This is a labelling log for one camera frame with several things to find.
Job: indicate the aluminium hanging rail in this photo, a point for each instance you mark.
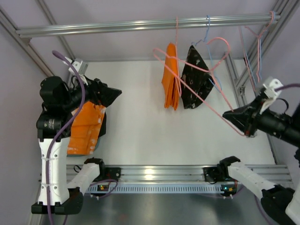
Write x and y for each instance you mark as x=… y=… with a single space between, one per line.
x=141 y=25

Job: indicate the black garment in basket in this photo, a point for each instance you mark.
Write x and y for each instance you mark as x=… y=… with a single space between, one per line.
x=102 y=131

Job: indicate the teal plastic basket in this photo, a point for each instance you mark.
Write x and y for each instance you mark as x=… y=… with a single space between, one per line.
x=97 y=144

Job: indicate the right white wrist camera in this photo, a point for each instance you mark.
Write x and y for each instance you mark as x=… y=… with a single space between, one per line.
x=270 y=92

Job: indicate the blue wire hanger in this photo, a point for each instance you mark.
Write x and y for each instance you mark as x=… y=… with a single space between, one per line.
x=217 y=84

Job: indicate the right aluminium frame post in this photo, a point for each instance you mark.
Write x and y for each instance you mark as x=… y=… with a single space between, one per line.
x=284 y=10

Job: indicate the plain orange trousers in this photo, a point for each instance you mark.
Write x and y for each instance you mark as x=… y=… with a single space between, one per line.
x=170 y=84

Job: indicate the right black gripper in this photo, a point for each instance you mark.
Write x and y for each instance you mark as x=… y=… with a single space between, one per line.
x=253 y=119

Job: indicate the white slotted cable duct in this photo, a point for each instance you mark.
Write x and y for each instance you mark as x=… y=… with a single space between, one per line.
x=197 y=188

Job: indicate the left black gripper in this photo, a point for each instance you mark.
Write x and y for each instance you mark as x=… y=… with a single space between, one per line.
x=96 y=90

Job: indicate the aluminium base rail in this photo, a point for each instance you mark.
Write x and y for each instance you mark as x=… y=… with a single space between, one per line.
x=188 y=174

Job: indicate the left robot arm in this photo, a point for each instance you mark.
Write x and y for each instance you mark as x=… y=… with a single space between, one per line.
x=57 y=196

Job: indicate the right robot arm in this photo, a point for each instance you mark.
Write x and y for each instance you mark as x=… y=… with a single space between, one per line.
x=220 y=140

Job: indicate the black patterned trousers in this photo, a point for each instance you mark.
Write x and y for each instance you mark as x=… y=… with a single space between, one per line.
x=200 y=82

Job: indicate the pink hanger at right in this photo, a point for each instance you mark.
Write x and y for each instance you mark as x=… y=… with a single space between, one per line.
x=259 y=36

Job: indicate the left aluminium frame post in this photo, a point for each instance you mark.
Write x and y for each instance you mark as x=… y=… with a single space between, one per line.
x=18 y=14

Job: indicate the orange white tie-dye trousers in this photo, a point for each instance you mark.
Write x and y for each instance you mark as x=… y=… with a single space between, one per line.
x=85 y=130

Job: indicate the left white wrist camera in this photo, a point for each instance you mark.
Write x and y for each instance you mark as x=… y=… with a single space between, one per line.
x=80 y=66

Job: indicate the aluminium frame post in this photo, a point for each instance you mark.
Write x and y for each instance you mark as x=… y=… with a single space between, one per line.
x=284 y=10
x=18 y=14

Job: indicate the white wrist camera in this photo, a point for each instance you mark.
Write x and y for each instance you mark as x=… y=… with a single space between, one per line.
x=270 y=92
x=80 y=66

